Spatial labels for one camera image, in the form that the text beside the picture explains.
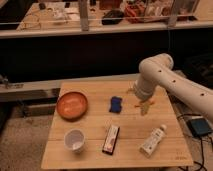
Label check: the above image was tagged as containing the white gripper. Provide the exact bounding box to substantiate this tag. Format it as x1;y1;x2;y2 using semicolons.
127;85;154;115

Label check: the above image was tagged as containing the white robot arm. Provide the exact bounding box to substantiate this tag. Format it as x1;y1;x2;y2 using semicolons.
132;53;213;123

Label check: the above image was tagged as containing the orange carrot toy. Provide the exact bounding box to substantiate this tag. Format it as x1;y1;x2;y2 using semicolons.
134;101;155;108

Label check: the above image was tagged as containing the blue sponge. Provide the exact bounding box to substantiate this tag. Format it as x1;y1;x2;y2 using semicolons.
110;96;122;113

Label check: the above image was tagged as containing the black rectangular candy box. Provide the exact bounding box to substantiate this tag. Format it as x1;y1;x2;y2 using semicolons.
102;125;120;155

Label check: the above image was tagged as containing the white tube with cap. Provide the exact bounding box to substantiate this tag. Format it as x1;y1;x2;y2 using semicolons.
139;124;167;156

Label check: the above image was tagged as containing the orange wooden bowl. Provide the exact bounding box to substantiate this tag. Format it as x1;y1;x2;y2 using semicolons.
56;92;88;120

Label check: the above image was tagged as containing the black foot pedal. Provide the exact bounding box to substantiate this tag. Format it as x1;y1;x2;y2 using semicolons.
187;118;213;137

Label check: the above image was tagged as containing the white paper cup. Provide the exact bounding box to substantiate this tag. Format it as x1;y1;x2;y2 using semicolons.
64;129;85;153

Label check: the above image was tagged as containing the red cluttered item on shelf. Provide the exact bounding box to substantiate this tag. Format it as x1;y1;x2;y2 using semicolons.
124;4;145;23

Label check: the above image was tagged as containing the black cap on shelf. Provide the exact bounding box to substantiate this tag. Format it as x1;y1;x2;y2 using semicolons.
101;10;124;25

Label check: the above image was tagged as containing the black cable on floor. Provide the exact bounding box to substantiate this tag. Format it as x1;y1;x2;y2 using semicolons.
178;113;213;171

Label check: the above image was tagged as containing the metal rail beam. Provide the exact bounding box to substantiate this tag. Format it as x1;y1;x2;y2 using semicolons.
0;73;141;103

